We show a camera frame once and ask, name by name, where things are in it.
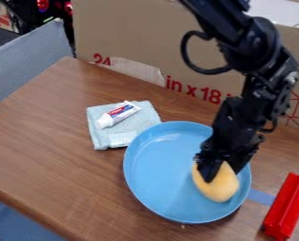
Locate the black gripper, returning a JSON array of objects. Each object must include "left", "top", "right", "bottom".
[{"left": 195, "top": 97, "right": 267, "bottom": 183}]

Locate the brown cardboard box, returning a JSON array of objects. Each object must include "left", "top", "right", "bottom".
[{"left": 72, "top": 0, "right": 299, "bottom": 128}]

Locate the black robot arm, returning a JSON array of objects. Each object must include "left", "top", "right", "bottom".
[{"left": 180, "top": 0, "right": 299, "bottom": 183}]

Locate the red plastic block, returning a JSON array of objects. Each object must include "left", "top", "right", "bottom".
[{"left": 263, "top": 172, "right": 299, "bottom": 241}]

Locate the white toothpaste tube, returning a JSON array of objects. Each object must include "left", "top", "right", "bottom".
[{"left": 96, "top": 101, "right": 140, "bottom": 130}]

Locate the yellow ball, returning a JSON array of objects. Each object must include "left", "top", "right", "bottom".
[{"left": 192, "top": 162, "right": 240, "bottom": 202}]

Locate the black machine with lights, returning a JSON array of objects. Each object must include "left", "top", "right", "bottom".
[{"left": 0, "top": 0, "right": 75, "bottom": 52}]

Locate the blue plate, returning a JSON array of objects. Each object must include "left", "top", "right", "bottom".
[{"left": 123, "top": 121, "right": 251, "bottom": 224}]

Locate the light blue folded cloth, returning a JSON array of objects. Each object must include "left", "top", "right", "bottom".
[{"left": 87, "top": 101, "right": 160, "bottom": 150}]

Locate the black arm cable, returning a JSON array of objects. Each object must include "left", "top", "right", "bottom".
[{"left": 180, "top": 29, "right": 234, "bottom": 76}]

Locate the blue tape strip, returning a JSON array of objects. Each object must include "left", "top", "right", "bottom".
[{"left": 247, "top": 189, "right": 275, "bottom": 206}]

